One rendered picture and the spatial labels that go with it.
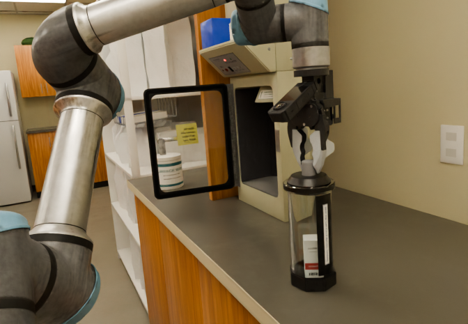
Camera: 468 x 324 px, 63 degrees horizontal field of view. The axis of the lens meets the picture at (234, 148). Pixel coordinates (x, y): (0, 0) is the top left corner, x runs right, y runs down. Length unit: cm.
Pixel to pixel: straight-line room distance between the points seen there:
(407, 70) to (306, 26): 65
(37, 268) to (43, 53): 39
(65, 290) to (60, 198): 16
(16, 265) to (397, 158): 118
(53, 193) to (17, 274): 20
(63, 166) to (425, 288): 75
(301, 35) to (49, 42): 47
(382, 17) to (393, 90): 25
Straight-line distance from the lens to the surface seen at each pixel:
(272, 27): 79
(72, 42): 76
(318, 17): 79
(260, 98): 128
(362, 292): 87
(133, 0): 74
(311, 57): 77
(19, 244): 59
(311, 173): 80
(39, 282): 61
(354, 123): 154
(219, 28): 131
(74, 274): 67
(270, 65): 114
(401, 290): 90
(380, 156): 147
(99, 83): 84
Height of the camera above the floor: 137
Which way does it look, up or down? 9 degrees down
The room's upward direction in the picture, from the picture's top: 4 degrees counter-clockwise
